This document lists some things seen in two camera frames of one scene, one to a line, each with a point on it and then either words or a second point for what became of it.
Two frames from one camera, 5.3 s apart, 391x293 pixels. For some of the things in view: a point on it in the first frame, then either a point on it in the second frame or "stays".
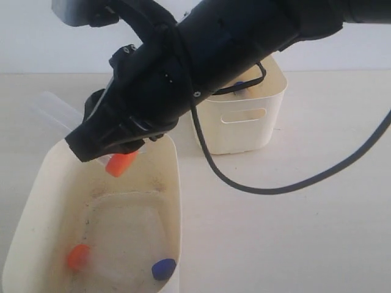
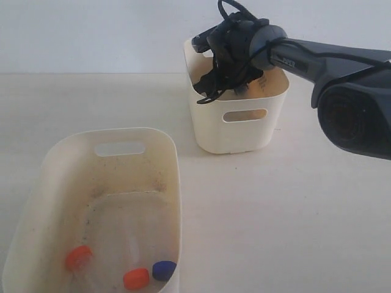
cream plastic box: [249, 119] stays
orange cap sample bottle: [62, 116] -> [137, 277]
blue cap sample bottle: [163, 269] stays
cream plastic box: [128, 223] stays
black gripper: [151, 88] -> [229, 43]
